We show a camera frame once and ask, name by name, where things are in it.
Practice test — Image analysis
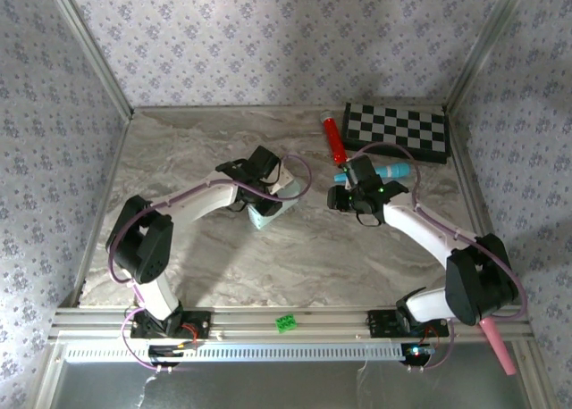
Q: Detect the grey metal sheet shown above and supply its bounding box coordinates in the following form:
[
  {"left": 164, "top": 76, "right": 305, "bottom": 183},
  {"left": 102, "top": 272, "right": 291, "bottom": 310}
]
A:
[{"left": 38, "top": 359, "right": 544, "bottom": 409}]

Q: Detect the short aluminium table edge rail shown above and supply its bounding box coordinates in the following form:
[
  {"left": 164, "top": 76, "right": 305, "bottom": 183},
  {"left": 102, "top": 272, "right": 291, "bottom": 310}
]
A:
[{"left": 131, "top": 104, "right": 448, "bottom": 113}]

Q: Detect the black grey folding chessboard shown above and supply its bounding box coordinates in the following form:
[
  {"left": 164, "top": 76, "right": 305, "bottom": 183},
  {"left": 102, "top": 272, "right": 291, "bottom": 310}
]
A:
[{"left": 341, "top": 103, "right": 451, "bottom": 165}]

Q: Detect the aluminium corner post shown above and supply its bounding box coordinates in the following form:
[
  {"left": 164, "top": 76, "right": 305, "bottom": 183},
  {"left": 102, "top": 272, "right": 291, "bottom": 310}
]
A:
[
  {"left": 44, "top": 0, "right": 135, "bottom": 118},
  {"left": 444, "top": 0, "right": 535, "bottom": 111}
]

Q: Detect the pink toy microphone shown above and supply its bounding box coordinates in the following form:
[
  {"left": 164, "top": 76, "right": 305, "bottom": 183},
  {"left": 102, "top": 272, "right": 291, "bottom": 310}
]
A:
[{"left": 477, "top": 317, "right": 518, "bottom": 377}]

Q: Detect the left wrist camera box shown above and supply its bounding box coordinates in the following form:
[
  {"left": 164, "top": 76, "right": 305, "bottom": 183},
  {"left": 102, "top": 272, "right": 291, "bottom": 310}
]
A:
[{"left": 245, "top": 145, "right": 294, "bottom": 194}]

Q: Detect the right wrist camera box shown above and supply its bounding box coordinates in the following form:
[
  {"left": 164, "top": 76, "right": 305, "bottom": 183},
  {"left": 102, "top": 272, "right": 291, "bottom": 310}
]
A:
[{"left": 343, "top": 154, "right": 381, "bottom": 189}]

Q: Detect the green terminal block connector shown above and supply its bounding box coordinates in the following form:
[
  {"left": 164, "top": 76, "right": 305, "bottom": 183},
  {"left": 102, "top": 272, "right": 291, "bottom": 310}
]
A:
[{"left": 275, "top": 313, "right": 299, "bottom": 334}]

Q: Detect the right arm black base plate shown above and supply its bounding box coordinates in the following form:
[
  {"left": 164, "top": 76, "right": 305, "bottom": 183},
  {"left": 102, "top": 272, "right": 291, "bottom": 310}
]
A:
[{"left": 366, "top": 309, "right": 450, "bottom": 338}]

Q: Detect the black board with LED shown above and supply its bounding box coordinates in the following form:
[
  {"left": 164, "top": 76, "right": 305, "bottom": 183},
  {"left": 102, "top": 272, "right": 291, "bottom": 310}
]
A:
[{"left": 401, "top": 342, "right": 437, "bottom": 368}]

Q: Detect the black board with yellow plug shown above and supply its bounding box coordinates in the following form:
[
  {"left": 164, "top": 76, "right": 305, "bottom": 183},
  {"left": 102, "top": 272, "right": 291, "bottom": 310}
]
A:
[{"left": 147, "top": 344, "right": 198, "bottom": 368}]

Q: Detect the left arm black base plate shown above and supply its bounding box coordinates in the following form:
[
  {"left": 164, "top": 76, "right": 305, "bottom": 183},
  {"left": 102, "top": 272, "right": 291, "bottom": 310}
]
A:
[{"left": 130, "top": 309, "right": 212, "bottom": 340}]

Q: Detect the slotted grey cable duct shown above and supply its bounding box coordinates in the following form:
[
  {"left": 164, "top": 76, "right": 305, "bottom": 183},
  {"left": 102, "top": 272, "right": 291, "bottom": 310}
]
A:
[{"left": 64, "top": 340, "right": 408, "bottom": 363}]

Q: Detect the red glitter toy microphone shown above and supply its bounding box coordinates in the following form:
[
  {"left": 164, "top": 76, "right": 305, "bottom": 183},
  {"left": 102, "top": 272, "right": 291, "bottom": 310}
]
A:
[{"left": 320, "top": 109, "right": 350, "bottom": 167}]

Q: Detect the long aluminium frame rail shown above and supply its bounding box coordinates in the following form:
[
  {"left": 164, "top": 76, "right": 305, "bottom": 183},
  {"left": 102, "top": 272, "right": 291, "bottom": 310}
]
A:
[{"left": 47, "top": 305, "right": 535, "bottom": 343}]

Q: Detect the aluminium side rail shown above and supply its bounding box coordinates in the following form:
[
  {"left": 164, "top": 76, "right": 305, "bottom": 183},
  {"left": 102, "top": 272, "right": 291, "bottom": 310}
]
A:
[
  {"left": 69, "top": 109, "right": 135, "bottom": 307},
  {"left": 446, "top": 107, "right": 510, "bottom": 305}
]

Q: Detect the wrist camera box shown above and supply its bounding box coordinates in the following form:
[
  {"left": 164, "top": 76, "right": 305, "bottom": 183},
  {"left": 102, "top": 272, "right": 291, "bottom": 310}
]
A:
[
  {"left": 245, "top": 145, "right": 294, "bottom": 194},
  {"left": 343, "top": 154, "right": 381, "bottom": 189}
]

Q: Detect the teal marker pen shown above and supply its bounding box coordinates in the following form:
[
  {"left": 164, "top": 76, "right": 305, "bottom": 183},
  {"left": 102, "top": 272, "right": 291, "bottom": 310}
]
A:
[{"left": 333, "top": 162, "right": 411, "bottom": 183}]

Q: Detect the light blue paper box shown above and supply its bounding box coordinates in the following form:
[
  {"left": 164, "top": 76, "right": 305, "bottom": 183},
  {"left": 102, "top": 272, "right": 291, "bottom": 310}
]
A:
[{"left": 247, "top": 179, "right": 301, "bottom": 230}]

